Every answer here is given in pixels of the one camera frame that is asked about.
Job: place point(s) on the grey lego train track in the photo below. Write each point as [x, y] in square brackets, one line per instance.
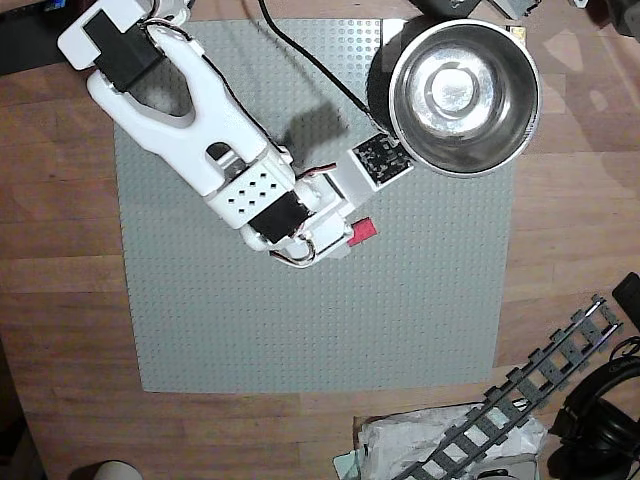
[545, 372]

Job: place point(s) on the white round cup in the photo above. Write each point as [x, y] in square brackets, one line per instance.
[102, 471]

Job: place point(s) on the clear crumpled plastic bag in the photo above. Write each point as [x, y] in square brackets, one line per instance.
[415, 435]

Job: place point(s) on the black electronics box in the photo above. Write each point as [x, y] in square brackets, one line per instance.
[25, 45]

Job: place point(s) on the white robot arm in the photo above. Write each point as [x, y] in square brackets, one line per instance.
[200, 120]

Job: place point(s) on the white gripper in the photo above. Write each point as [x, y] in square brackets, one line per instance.
[334, 239]

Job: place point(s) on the stainless steel bowl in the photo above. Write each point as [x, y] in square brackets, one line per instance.
[465, 95]

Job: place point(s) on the teal paper sheet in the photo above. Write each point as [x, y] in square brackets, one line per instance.
[347, 465]

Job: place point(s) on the black bag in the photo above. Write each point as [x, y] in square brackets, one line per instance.
[622, 15]

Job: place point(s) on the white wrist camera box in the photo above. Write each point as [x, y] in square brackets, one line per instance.
[360, 175]

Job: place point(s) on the white paper sheet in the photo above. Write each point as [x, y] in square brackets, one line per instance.
[392, 27]

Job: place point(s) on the black flat device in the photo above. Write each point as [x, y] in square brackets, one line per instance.
[628, 295]

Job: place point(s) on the red lego block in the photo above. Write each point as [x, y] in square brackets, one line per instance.
[363, 232]

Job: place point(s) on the black headphones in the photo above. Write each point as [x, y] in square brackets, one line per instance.
[600, 415]

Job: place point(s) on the grey plastic part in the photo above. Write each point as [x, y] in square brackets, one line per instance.
[515, 7]

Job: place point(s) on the dark grey bin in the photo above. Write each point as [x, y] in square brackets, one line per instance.
[442, 5]

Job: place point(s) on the grey studded lego baseplate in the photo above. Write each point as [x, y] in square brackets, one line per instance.
[310, 310]

